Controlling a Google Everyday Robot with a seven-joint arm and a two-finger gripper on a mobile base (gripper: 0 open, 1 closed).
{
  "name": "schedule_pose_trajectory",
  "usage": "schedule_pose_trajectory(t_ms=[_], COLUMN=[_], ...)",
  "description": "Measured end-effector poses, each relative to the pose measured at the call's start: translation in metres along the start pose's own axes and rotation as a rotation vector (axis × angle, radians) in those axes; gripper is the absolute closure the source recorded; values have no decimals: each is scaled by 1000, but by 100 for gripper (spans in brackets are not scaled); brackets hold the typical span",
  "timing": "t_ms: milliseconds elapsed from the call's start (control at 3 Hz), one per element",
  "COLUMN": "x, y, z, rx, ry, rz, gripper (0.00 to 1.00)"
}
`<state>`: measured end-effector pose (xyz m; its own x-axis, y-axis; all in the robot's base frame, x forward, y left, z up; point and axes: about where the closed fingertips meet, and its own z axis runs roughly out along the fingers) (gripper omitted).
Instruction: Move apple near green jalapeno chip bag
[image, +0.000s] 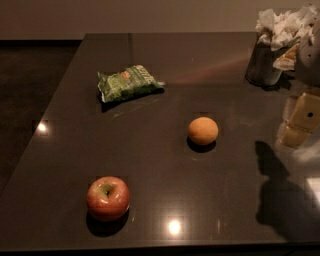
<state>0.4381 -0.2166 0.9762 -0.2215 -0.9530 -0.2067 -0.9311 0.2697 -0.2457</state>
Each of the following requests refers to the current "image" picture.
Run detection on orange fruit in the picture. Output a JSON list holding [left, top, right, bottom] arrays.
[[188, 117, 219, 146]]

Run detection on white crumpled napkins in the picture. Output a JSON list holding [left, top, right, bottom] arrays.
[[255, 5, 319, 71]]

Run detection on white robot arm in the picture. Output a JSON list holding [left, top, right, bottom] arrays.
[[278, 21, 320, 148]]

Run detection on red green apple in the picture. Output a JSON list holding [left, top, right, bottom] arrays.
[[86, 176, 130, 222]]

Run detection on green jalapeno chip bag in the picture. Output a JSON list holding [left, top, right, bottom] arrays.
[[97, 65, 164, 103]]

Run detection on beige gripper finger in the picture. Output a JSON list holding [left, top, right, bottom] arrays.
[[278, 92, 320, 148]]

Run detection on metal cup container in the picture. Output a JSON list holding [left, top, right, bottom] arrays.
[[245, 43, 288, 87]]

